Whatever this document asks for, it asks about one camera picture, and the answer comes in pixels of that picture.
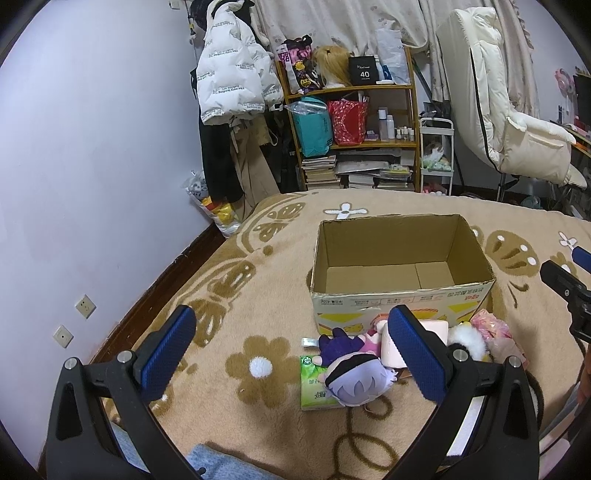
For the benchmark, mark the wall socket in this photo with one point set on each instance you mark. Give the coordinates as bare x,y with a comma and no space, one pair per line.
63,336
85,306

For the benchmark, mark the green tissue pack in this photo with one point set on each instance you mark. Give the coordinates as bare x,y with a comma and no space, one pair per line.
314,395

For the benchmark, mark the plastic bag of toys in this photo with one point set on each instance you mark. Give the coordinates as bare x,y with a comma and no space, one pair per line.
220,212

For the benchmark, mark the wooden shelf unit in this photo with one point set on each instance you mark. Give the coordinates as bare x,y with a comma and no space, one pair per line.
370,124

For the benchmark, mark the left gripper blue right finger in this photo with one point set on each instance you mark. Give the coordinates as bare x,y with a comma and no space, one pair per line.
431,377

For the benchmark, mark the white fluffy plush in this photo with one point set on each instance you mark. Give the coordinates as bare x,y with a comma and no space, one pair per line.
467,336

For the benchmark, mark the lower wall socket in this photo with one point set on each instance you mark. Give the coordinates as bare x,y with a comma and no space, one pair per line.
63,336

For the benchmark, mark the purple haired plush doll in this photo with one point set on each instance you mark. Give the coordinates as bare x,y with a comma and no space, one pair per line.
354,373

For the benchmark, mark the white puffer jacket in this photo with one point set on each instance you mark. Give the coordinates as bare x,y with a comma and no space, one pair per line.
236,76

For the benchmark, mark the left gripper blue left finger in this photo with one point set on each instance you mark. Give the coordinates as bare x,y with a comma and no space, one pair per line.
162,350

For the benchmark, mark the open cardboard box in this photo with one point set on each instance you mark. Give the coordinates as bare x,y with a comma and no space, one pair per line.
366,266

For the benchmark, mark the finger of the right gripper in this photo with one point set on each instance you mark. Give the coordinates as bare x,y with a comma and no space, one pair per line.
567,286
582,258

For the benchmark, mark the stack of books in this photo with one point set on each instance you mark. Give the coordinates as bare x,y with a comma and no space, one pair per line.
319,173

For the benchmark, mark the red patterned gift bag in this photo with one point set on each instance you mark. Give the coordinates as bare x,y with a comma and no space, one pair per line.
348,119

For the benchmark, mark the black hanging garment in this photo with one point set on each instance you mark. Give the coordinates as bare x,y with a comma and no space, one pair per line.
219,169

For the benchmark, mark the pink yarn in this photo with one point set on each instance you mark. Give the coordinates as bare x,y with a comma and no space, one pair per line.
498,338

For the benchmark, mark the person's right hand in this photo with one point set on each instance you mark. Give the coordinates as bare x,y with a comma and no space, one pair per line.
584,389

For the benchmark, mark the floral curtain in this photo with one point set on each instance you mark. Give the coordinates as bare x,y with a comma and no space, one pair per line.
353,25

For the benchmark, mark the upper wall socket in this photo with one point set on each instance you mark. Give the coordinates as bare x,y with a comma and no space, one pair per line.
85,306

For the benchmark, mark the beige trench coat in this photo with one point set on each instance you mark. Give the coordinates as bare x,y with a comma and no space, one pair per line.
254,174

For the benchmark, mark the blonde wig on head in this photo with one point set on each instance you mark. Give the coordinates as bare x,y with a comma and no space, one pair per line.
333,65

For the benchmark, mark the cream padded recliner chair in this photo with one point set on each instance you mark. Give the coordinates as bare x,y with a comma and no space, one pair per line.
511,142

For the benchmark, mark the pink square plush cushion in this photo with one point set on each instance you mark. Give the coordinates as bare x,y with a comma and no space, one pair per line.
409,345

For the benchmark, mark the black box marked 40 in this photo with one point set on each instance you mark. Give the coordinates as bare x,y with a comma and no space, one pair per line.
363,70

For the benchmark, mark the teal tote bag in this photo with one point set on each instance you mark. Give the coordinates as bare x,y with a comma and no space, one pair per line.
313,126

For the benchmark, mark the white utility cart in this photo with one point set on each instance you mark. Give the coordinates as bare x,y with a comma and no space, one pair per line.
437,155

